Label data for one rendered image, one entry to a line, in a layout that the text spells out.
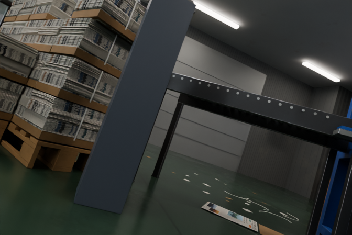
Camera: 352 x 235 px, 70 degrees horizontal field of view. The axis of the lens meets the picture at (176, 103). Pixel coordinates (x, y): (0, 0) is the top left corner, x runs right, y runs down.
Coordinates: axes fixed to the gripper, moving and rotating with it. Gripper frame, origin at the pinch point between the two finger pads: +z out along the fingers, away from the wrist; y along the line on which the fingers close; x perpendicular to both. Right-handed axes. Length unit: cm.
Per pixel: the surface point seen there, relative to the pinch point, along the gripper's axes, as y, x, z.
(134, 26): 23.0, -15.0, 2.2
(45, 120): 72, -9, 55
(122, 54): 39.2, -10.1, 7.3
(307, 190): 417, -19, -604
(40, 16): 17, 56, 27
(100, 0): 10.6, -12.2, 22.7
